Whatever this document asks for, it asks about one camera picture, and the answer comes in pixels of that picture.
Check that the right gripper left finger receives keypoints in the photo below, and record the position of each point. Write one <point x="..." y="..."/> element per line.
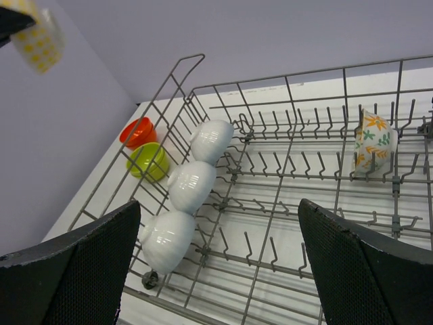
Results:
<point x="75" y="278"/>

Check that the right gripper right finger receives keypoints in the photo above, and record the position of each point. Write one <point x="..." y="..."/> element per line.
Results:
<point x="362" y="276"/>

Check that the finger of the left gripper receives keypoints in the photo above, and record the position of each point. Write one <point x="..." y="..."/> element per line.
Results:
<point x="12" y="21"/>

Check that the beige blue patterned bowl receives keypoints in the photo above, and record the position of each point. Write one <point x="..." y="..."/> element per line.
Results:
<point x="41" y="45"/>

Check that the lime green bowl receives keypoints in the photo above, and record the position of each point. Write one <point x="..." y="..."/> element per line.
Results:
<point x="156" y="174"/>
<point x="145" y="158"/>

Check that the floral patterned bowl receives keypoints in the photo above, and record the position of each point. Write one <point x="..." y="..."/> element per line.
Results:
<point x="375" y="141"/>

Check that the orange bowl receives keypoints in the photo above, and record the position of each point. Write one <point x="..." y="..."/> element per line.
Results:
<point x="143" y="139"/>
<point x="135" y="131"/>

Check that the white bowl front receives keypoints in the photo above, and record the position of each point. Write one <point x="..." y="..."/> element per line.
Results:
<point x="165" y="240"/>

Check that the white bowl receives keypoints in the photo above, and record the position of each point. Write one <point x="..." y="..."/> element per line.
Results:
<point x="210" y="139"/>
<point x="165" y="240"/>
<point x="189" y="185"/>

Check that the white bowl middle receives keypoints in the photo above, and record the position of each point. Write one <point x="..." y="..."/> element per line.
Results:
<point x="189" y="185"/>

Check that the white bowl rear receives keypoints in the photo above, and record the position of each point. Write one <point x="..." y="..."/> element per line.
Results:
<point x="210" y="139"/>

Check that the grey wire dish rack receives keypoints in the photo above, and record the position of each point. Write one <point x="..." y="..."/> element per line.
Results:
<point x="294" y="137"/>

